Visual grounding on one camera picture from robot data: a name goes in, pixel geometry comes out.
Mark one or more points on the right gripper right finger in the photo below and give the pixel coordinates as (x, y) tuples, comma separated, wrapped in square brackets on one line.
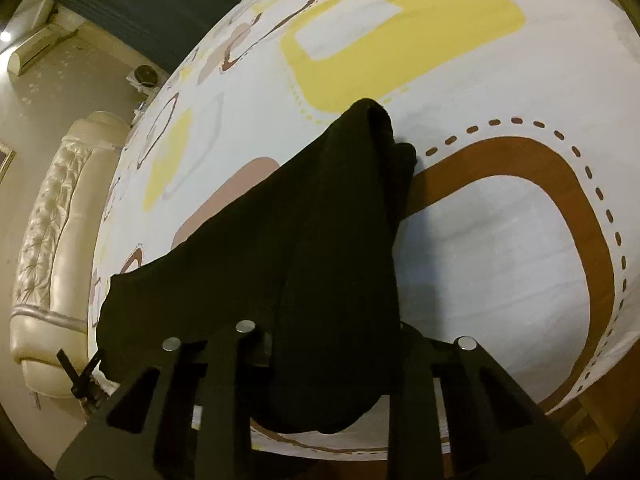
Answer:
[(453, 406)]

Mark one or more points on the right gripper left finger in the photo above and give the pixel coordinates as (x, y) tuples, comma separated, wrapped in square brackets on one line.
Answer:
[(184, 413)]

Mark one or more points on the black studded pants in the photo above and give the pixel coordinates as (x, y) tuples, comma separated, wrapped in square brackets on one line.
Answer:
[(307, 255)]

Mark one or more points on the cream tufted leather headboard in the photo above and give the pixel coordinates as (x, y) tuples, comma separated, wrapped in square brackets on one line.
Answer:
[(51, 292)]

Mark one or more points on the small white desk fan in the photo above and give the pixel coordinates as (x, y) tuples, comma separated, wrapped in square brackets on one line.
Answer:
[(144, 79)]

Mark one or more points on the patterned white bed sheet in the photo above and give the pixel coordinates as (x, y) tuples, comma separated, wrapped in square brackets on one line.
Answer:
[(521, 227)]

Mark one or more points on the white wall air conditioner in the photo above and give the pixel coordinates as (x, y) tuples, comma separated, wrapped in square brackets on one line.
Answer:
[(34, 46)]

